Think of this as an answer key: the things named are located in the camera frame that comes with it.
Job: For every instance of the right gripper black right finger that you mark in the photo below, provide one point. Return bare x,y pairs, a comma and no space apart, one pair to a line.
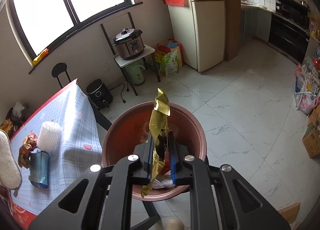
180,175

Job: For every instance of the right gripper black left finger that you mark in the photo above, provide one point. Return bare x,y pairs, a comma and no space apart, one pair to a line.
142,176

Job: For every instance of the gold foil wrapper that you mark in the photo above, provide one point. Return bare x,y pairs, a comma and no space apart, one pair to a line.
158,127

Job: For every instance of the black kitchen stove oven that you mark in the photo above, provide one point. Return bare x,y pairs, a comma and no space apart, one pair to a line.
289,30

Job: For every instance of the white plastic bag in bucket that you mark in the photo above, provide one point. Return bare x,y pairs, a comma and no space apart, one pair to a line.
163,181

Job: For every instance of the blue plaid tablecloth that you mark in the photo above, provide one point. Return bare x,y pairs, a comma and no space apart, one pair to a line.
79,148

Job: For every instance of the black air fryer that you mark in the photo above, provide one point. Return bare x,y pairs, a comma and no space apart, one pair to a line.
99,94

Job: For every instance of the green electric kettle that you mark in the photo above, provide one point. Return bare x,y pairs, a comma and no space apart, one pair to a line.
135,72

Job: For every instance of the small white side table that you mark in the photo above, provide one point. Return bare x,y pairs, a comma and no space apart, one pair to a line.
142,59

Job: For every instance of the white foam net sleeve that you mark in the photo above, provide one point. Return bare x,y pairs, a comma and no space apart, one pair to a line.
49,137

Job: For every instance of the colourful shopping bags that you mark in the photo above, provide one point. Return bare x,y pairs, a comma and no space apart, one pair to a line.
168,58

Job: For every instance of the silver electric pressure cooker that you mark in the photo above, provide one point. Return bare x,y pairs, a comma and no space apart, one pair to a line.
128,43

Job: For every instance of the blue paper box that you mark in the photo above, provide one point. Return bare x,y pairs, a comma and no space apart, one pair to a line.
39,169

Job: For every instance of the crumpled brown red wrapper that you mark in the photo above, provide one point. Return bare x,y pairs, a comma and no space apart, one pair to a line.
28,146

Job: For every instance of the black round-back chair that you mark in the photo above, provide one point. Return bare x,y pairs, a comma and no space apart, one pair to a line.
59,69

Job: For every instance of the black chair with clutter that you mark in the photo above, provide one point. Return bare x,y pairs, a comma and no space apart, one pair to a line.
15,118

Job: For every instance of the cardboard box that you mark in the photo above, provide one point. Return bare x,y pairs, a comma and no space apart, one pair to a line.
311,141

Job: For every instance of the cream white refrigerator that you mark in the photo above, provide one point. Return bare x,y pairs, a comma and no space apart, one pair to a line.
199,26

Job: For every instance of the yellow orange item on sill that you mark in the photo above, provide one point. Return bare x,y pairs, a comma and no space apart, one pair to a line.
41,56

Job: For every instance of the pile of plastic bags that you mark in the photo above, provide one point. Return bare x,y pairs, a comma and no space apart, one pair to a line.
306,91

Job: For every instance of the black window frame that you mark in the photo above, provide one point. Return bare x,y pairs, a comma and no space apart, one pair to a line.
40,24

